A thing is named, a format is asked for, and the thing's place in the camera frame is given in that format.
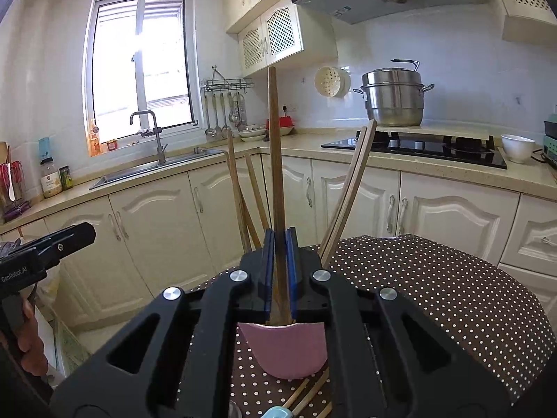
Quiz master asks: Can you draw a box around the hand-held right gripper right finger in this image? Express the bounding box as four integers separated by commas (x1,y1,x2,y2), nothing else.
285,226,512,418

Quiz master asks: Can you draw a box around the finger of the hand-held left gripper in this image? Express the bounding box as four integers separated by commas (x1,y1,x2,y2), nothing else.
32,222,96,264

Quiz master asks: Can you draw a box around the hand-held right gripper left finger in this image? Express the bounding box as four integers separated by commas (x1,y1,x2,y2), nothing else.
51,227,276,418

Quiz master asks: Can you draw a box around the pink cup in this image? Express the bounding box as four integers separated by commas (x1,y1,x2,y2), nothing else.
238,322,328,379

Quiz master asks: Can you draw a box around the bunch of wooden chopsticks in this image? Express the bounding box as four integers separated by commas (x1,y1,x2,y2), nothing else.
225,118,378,418

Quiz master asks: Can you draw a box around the single wooden chopstick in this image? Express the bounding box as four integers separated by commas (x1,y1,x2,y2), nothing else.
267,65,291,327

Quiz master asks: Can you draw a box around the light blue folding knife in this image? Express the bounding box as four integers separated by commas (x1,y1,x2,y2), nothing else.
256,405,297,418

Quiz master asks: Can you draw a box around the person's left hand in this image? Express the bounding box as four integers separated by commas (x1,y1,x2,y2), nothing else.
17,298,49,377

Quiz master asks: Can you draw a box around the white label jar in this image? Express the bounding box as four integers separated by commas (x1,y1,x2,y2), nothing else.
40,157,63,199

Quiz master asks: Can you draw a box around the red utensil holder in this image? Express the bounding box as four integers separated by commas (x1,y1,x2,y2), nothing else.
0,161,31,223

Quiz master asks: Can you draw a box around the stainless steel sink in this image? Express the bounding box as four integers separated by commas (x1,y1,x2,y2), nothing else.
89,148,227,190

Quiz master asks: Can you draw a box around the orange bottle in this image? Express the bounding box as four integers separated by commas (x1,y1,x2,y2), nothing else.
88,119,102,156

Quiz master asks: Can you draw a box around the grey kitchen faucet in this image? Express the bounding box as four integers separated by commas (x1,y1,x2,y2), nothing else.
130,111,168,165

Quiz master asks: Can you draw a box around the stack of white bowls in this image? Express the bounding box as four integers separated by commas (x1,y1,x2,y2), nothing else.
237,125,267,142

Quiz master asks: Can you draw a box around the brown polka dot tablecloth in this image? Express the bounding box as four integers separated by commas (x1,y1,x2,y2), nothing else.
183,234,552,418

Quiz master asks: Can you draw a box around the metal ladle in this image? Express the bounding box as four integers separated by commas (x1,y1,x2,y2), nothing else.
204,92,217,139

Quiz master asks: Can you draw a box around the black gas stove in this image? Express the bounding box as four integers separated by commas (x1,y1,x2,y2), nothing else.
321,130,508,170

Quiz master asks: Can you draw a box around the white framed window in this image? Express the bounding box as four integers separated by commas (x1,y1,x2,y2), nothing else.
85,0,198,144

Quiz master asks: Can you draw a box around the round cream steamer tray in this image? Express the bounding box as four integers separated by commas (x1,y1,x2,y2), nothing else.
314,66,351,99

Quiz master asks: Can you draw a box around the stainless steel steamer pot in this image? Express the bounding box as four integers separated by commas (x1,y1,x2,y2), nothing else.
352,59,435,127

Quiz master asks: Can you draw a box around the small cream lattice door cabinet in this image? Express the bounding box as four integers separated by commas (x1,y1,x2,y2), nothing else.
237,2,338,75

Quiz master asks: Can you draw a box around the beige kitchen countertop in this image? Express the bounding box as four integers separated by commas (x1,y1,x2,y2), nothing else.
0,128,557,236

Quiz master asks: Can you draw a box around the white bowl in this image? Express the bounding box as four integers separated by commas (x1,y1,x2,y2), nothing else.
501,134,536,164

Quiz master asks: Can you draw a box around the green electric cooker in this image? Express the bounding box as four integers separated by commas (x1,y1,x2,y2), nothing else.
542,113,557,166

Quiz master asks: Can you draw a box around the metal wall utensil rack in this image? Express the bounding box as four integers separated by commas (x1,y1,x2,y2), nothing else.
200,66,254,93

